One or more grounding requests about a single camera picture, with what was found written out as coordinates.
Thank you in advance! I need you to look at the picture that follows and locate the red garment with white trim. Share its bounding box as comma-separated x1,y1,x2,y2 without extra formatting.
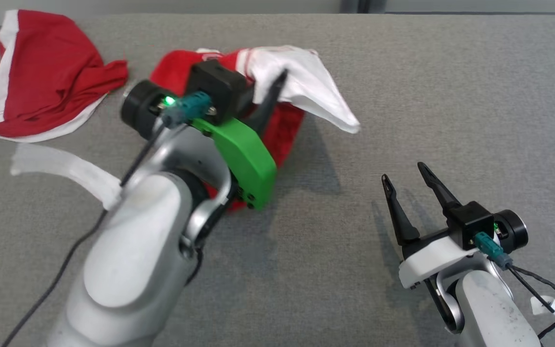
0,9,129,144

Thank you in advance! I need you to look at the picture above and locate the teal right cable connector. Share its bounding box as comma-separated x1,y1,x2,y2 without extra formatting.
474,232,514,270

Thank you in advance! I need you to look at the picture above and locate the teal left cable connector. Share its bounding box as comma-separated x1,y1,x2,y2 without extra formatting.
162,92,212,127

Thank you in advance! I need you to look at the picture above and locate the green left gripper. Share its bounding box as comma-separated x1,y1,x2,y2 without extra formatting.
191,69,289,211

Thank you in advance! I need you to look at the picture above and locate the grey metal post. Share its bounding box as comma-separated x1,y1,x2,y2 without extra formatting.
340,0,386,14

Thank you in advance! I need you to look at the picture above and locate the red white basketball jersey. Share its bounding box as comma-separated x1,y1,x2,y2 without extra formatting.
150,46,361,213

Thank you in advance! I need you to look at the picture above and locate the white tape on left cable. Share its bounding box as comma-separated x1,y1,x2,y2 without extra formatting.
10,143,123,211

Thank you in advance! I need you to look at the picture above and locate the teal cable connector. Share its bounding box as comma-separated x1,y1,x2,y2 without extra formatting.
162,92,212,127
474,232,514,270

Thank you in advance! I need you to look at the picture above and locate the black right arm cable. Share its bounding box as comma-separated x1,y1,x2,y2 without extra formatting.
505,264,555,347

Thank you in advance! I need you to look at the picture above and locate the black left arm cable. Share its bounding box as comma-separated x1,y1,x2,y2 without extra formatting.
0,116,170,347

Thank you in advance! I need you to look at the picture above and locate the white tag on right cable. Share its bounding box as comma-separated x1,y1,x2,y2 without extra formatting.
530,295,555,328

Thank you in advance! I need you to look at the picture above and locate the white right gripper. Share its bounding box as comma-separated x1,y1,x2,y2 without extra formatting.
382,162,493,290

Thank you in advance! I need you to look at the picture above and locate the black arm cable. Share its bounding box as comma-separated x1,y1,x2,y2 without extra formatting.
505,264,555,347
0,116,170,347

